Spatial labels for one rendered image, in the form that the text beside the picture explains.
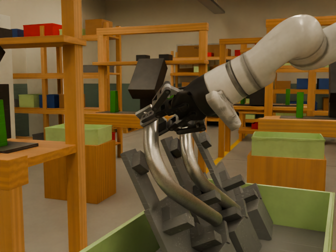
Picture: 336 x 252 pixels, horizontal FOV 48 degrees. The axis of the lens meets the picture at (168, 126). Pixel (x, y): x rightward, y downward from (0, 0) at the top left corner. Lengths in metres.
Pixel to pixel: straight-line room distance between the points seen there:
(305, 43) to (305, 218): 0.67
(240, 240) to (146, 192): 0.28
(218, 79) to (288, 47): 0.13
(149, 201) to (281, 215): 0.56
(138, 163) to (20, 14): 9.08
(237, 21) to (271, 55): 11.07
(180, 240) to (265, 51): 0.40
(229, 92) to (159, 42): 11.62
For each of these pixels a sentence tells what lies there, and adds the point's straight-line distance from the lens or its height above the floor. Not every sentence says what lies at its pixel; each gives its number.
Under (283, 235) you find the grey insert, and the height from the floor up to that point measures 0.85.
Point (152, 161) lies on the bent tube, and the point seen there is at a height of 1.12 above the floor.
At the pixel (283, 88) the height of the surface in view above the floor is 1.16.
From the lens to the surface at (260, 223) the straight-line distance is 1.08.
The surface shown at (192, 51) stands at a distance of 11.88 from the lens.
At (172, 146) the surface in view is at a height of 1.12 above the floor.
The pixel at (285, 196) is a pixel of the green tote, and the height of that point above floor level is 0.93.
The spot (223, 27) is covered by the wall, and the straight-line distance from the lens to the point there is 11.76.
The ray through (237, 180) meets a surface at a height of 1.01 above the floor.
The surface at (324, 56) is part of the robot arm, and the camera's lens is 0.68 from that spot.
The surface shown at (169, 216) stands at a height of 1.01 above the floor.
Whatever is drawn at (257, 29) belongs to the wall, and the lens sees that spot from 11.60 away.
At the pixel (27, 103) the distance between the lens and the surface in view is 6.96.
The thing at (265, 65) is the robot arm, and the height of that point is 1.29.
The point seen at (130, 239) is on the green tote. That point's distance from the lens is 0.88.
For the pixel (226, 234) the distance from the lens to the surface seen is 0.85.
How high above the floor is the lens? 1.26
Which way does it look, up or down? 6 degrees down
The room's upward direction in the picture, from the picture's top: straight up
